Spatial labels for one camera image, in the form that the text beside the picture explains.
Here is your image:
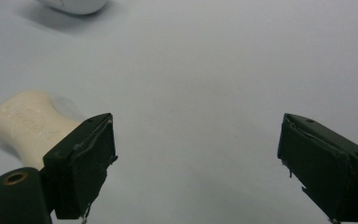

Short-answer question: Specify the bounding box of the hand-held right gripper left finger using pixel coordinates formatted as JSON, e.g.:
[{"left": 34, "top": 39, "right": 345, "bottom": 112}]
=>
[{"left": 42, "top": 112, "right": 118, "bottom": 220}]

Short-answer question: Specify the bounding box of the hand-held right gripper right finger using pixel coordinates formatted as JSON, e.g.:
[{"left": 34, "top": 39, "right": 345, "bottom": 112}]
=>
[{"left": 277, "top": 112, "right": 358, "bottom": 223}]

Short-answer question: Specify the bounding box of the cream plastic bottle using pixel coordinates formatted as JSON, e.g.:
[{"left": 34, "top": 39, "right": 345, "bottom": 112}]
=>
[{"left": 0, "top": 90, "right": 82, "bottom": 172}]

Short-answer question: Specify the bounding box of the white rounded object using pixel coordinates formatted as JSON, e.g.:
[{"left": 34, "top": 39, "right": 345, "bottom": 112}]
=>
[{"left": 36, "top": 0, "right": 109, "bottom": 16}]

